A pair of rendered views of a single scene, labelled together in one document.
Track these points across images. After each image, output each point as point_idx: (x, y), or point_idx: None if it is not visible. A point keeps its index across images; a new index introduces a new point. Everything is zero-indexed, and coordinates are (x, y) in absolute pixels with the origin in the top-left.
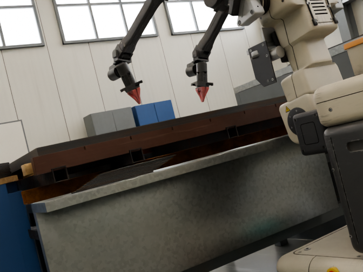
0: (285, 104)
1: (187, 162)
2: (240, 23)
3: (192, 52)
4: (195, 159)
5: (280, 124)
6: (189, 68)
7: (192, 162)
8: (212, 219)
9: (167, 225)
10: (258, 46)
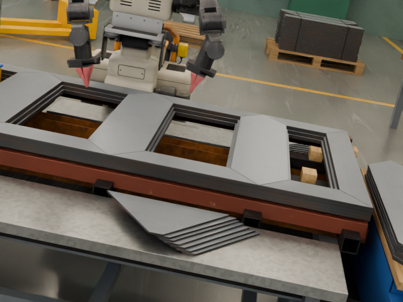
0: (153, 85)
1: (227, 136)
2: (194, 21)
3: (92, 9)
4: (203, 138)
5: (40, 111)
6: (86, 32)
7: (232, 132)
8: None
9: None
10: (165, 36)
